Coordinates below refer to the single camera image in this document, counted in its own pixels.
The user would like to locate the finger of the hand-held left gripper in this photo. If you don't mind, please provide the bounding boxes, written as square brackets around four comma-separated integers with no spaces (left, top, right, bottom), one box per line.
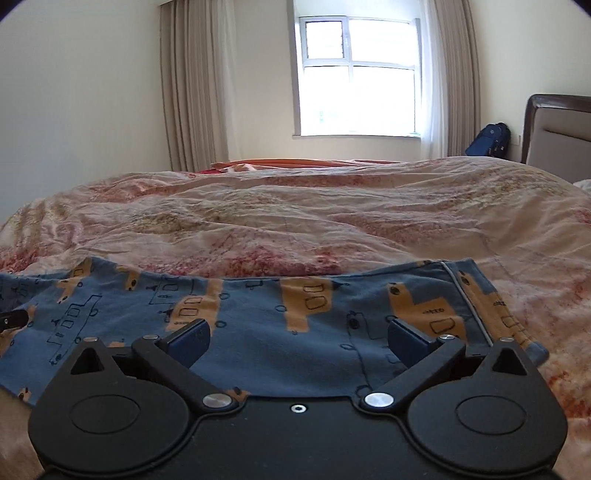
[0,310,27,332]

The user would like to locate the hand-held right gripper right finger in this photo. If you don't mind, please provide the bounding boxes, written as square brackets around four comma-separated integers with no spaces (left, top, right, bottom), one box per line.
[353,318,539,414]

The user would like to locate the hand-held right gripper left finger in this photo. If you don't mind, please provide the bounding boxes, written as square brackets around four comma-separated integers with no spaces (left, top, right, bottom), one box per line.
[69,318,241,414]

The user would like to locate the blue printed pants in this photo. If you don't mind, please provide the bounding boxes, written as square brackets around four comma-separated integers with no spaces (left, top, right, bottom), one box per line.
[0,258,550,407]

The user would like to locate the pink floral blanket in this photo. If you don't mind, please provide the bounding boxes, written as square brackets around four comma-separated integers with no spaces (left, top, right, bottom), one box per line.
[0,156,591,480]

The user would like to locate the orange bed sheet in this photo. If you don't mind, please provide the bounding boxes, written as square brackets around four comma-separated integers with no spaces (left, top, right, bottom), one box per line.
[199,158,402,174]

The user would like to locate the blue backpack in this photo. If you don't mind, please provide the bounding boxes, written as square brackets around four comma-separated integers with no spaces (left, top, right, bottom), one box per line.
[464,122,512,161]

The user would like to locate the beige curtain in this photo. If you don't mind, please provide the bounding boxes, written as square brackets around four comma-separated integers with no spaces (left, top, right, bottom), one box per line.
[158,0,241,172]
[444,0,483,158]

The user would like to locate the white sheer curtain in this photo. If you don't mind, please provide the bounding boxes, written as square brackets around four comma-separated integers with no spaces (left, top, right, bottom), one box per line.
[417,0,452,160]

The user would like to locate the window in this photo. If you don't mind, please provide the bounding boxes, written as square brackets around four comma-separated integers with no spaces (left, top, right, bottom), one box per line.
[287,0,423,138]

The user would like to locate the brown padded headboard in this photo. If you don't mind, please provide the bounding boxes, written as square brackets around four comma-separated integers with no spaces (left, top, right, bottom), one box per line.
[521,93,591,185]

